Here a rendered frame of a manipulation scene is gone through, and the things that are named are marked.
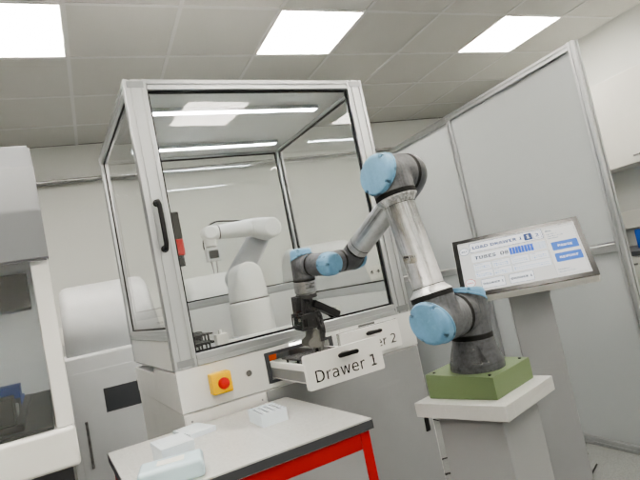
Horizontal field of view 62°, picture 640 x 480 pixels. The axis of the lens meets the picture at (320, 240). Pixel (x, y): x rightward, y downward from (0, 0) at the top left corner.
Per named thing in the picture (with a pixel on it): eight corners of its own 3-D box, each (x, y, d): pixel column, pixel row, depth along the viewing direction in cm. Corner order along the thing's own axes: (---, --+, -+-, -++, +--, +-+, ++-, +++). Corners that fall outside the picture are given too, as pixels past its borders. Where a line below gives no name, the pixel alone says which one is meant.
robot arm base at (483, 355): (516, 361, 148) (510, 326, 148) (484, 376, 139) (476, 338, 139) (472, 358, 160) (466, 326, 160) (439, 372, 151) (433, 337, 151)
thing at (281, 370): (377, 364, 179) (373, 347, 180) (311, 385, 167) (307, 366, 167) (323, 360, 214) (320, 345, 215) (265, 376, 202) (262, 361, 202)
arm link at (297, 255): (300, 249, 171) (283, 250, 177) (305, 283, 172) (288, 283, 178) (317, 246, 177) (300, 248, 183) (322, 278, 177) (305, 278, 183)
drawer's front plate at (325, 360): (385, 368, 178) (378, 335, 179) (310, 391, 164) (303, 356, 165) (382, 368, 180) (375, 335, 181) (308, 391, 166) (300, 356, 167)
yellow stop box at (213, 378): (234, 390, 183) (230, 370, 183) (214, 396, 179) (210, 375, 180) (230, 389, 187) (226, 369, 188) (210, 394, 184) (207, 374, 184)
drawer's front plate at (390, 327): (403, 345, 221) (397, 318, 222) (344, 362, 207) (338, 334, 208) (400, 344, 223) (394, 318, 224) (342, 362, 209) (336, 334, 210)
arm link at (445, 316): (482, 330, 140) (413, 145, 150) (452, 344, 130) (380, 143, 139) (446, 340, 149) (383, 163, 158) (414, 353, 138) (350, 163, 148)
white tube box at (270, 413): (289, 419, 159) (286, 407, 160) (263, 428, 156) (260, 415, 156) (274, 413, 170) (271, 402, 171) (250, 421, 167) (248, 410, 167)
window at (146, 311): (171, 328, 185) (129, 94, 192) (170, 329, 185) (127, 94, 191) (134, 330, 261) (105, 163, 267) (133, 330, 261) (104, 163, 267)
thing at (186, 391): (417, 344, 227) (410, 310, 228) (183, 414, 178) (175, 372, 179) (317, 342, 310) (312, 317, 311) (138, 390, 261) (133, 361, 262)
